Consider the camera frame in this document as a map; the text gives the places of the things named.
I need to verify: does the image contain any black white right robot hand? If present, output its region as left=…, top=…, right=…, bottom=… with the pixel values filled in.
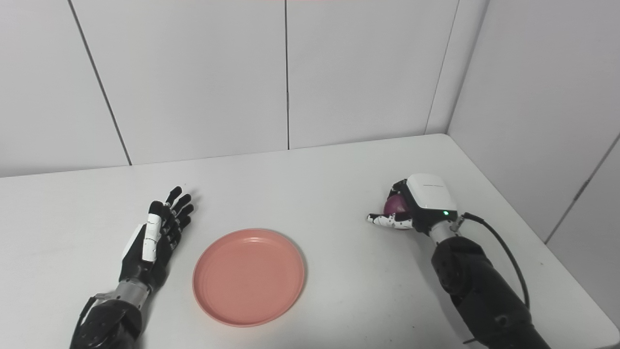
left=367, top=174, right=458, bottom=236

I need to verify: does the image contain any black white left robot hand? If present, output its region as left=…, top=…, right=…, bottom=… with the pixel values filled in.
left=119, top=186, right=195, bottom=294

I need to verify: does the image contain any purple red onion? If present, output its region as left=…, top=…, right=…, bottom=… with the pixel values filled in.
left=384, top=195, right=410, bottom=217

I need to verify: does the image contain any pink round plate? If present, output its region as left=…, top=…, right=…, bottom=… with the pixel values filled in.
left=192, top=229, right=306, bottom=327

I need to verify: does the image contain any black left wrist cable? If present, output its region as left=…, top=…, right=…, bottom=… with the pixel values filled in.
left=77, top=295, right=98, bottom=331

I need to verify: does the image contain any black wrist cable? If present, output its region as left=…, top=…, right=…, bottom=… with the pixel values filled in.
left=77, top=295, right=98, bottom=331
left=457, top=212, right=531, bottom=312

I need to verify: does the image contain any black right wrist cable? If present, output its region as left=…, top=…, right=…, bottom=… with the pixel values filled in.
left=457, top=212, right=531, bottom=312

